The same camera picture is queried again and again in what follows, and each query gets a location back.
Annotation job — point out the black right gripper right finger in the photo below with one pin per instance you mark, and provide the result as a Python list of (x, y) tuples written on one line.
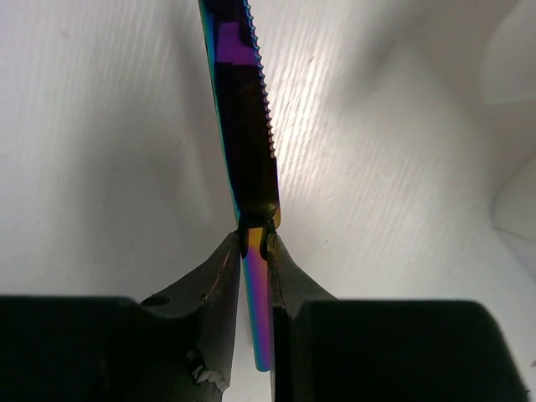
[(330, 349)]

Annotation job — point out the rainbow iridescent knife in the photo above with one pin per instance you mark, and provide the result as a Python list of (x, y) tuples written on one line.
[(242, 107)]

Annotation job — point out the white drawer box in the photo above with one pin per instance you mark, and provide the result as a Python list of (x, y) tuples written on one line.
[(508, 87)]

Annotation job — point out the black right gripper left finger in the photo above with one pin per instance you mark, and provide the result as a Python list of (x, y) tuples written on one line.
[(177, 345)]

